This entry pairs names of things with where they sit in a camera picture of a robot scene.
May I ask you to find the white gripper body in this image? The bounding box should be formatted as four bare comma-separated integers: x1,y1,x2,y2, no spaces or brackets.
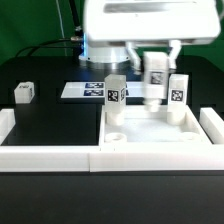
84,0,221,44

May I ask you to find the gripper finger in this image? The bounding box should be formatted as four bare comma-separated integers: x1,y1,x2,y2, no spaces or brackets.
168,40,182,70
126,42,141,74

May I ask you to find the white square table top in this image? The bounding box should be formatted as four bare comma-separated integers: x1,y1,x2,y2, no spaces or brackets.
99,105,211,145

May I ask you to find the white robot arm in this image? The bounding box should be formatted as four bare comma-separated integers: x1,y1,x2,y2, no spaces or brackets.
80,0,224,70

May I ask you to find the white tag sheet with markers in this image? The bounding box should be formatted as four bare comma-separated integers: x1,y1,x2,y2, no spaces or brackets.
61,81,143,99

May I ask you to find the white U-shaped fence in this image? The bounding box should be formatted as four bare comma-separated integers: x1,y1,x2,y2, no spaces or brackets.
0,108,224,172

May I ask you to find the black cable bundle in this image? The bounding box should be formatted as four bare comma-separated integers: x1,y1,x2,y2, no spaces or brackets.
14,0,84,58

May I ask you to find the white thin cable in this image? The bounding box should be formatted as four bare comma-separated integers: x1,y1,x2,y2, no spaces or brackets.
54,0,69,58

